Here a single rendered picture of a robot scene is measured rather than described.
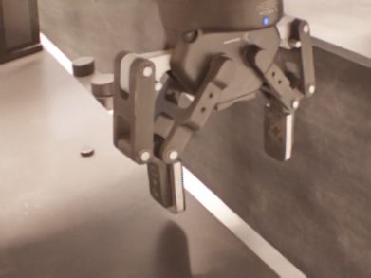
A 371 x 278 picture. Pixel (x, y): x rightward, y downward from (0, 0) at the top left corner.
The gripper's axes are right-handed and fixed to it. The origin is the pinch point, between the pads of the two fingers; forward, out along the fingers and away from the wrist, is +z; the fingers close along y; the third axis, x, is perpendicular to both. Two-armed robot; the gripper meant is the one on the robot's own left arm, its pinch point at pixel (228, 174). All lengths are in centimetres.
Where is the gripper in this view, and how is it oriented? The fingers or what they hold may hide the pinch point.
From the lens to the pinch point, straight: 36.6
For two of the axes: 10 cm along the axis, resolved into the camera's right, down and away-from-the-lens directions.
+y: 8.1, -3.2, 4.9
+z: 0.6, 8.8, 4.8
